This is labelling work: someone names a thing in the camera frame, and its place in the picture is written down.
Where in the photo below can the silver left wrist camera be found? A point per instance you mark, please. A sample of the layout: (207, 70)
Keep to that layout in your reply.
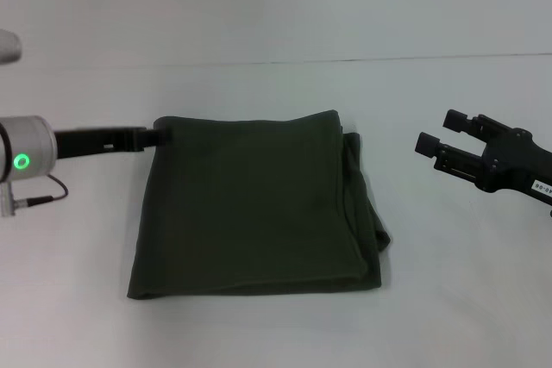
(8, 47)

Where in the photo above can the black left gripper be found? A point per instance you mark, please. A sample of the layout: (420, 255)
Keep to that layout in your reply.
(95, 141)

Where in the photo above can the dark green FREE! t-shirt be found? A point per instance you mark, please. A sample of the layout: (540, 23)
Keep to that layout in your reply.
(250, 204)

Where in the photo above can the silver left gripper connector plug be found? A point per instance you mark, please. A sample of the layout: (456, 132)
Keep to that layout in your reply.
(5, 200)

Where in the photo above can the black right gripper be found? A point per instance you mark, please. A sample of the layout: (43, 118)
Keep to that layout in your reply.
(517, 165)

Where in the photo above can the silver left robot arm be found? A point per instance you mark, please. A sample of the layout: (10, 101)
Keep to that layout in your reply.
(26, 148)

